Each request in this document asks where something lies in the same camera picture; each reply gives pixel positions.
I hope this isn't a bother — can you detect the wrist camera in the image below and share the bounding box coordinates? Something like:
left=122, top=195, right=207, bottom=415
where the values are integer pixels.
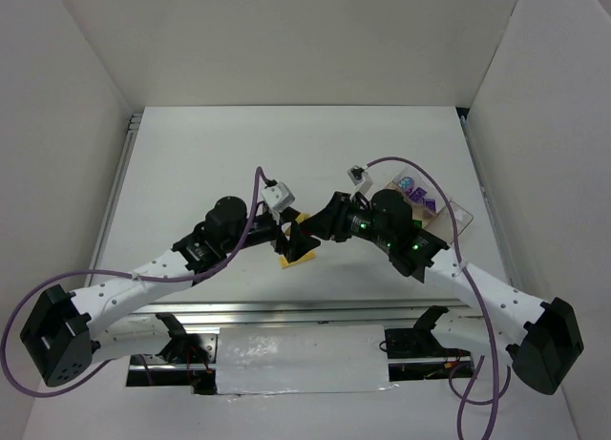
left=261, top=182, right=295, bottom=213
left=348, top=165, right=373, bottom=196

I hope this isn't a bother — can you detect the yellow small lego brick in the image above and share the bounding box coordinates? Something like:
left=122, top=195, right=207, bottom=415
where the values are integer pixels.
left=296, top=213, right=310, bottom=223

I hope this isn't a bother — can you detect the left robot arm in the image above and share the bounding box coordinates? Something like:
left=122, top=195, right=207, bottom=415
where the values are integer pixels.
left=20, top=197, right=320, bottom=389

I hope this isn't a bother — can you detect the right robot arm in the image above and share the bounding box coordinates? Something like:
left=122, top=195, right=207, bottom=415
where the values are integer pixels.
left=302, top=189, right=584, bottom=395

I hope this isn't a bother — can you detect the aluminium frame rail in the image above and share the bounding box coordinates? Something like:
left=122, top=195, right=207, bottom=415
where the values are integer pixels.
left=129, top=300, right=474, bottom=331

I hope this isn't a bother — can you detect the clear compartment container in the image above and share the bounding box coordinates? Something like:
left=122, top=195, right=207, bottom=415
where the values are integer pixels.
left=385, top=165, right=456, bottom=245

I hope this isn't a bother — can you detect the foil covered panel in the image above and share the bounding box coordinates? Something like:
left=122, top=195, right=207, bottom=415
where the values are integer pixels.
left=216, top=325, right=390, bottom=395

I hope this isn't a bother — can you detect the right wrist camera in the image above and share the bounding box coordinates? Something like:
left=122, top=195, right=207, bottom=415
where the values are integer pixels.
left=348, top=165, right=373, bottom=196

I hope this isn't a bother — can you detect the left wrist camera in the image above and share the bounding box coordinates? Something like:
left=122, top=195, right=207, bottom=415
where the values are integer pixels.
left=261, top=182, right=295, bottom=213

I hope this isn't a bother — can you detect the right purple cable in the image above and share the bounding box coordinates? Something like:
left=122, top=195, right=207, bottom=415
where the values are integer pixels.
left=365, top=155, right=512, bottom=440

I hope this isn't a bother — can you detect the yellow long lego plate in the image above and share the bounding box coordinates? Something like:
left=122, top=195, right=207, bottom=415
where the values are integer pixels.
left=279, top=251, right=316, bottom=269

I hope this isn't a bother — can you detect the purple round lego piece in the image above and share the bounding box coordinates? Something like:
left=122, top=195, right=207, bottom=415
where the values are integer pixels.
left=397, top=177, right=414, bottom=193

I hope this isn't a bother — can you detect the purple arch lego piece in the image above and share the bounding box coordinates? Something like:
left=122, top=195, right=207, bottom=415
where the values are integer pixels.
left=410, top=187, right=427, bottom=203

